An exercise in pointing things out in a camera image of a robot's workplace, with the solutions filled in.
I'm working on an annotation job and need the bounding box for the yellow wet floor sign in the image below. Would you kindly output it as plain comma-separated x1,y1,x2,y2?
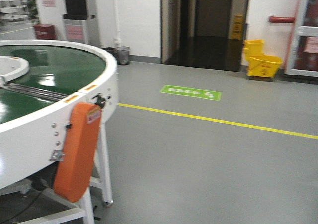
230,14,243,40

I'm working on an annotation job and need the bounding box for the black water dispenser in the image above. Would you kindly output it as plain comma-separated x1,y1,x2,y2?
63,0,100,47

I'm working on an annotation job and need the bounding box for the red wall pipe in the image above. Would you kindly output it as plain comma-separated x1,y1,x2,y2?
268,16,295,24

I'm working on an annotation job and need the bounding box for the round green conveyor table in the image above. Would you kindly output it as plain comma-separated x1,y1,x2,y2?
0,40,118,224

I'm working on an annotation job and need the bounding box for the red fire extinguisher cabinet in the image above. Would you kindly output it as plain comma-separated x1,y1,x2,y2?
33,23,57,40

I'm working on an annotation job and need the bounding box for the yellow mop bucket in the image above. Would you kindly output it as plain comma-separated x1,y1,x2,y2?
243,39,283,79

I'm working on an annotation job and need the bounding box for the orange motor guard cover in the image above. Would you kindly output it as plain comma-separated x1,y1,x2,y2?
53,102,102,202

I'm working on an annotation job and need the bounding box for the green floor sign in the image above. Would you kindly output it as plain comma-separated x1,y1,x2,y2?
160,85,222,101

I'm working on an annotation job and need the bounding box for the wire mesh trash bin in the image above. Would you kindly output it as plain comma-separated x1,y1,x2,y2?
116,46,130,65

